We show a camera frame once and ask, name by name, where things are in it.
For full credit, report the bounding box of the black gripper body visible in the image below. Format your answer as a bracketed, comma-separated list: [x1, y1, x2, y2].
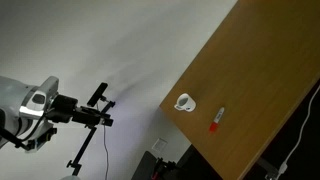
[45, 94, 84, 124]

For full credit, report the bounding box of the white pen red cap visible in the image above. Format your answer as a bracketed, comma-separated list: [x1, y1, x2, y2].
[208, 106, 226, 133]

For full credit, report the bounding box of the black chair backrest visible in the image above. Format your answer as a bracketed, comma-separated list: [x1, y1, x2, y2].
[131, 150, 158, 180]

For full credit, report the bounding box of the black tripod red knob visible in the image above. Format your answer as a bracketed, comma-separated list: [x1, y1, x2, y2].
[151, 157, 178, 180]

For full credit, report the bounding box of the white ceramic mug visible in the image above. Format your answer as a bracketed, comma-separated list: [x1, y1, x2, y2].
[173, 93, 197, 113]

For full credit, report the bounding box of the grey metal table leg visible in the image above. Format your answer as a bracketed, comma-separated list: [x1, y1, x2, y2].
[255, 157, 280, 180]

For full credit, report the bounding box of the black bar camera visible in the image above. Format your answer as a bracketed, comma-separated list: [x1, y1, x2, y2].
[86, 82, 109, 108]

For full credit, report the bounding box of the black articulated camera stand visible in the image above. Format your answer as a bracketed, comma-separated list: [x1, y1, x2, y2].
[66, 99, 117, 177]

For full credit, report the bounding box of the thin black hanging cable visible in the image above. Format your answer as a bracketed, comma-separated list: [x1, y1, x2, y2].
[102, 124, 110, 180]

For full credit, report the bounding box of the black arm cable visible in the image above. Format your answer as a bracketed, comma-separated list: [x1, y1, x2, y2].
[0, 114, 46, 151]

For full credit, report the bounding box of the white wall socket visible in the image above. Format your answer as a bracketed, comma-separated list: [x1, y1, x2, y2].
[151, 137, 169, 153]

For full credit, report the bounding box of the white cable with plug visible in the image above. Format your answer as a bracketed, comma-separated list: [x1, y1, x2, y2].
[277, 84, 320, 176]

